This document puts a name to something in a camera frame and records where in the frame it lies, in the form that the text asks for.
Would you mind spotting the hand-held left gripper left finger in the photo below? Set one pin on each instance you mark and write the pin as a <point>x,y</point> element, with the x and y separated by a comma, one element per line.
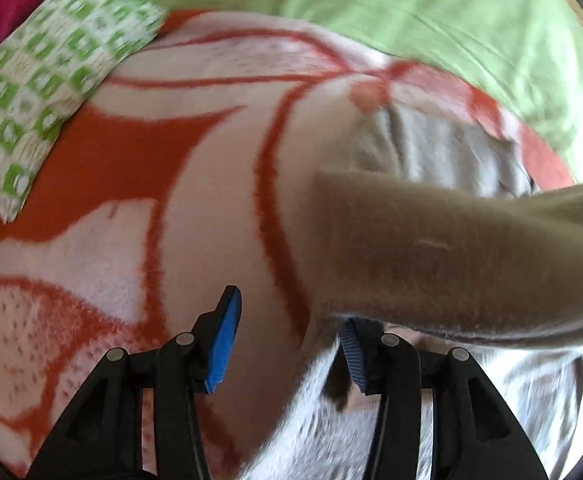
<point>224,347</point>

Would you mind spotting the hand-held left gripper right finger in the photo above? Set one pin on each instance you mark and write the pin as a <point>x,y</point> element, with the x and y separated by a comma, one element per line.
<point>357,365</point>

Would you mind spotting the beige fleece garment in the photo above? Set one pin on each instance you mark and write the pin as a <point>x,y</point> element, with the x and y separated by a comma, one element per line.
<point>436,260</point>

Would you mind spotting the grey garment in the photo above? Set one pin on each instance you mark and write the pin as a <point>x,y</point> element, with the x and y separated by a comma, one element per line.
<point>436,150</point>

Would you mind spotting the orange and white blanket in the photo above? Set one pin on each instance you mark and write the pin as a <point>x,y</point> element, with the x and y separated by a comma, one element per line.
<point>171,185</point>

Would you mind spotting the green and white patterned pillow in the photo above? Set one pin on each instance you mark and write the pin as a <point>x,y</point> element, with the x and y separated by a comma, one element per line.
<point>46,85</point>

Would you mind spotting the light green bed sheet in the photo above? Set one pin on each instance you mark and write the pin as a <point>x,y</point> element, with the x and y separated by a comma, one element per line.
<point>421,10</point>

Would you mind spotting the magenta cloth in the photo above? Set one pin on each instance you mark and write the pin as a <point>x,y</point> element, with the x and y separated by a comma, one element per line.
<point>16,5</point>

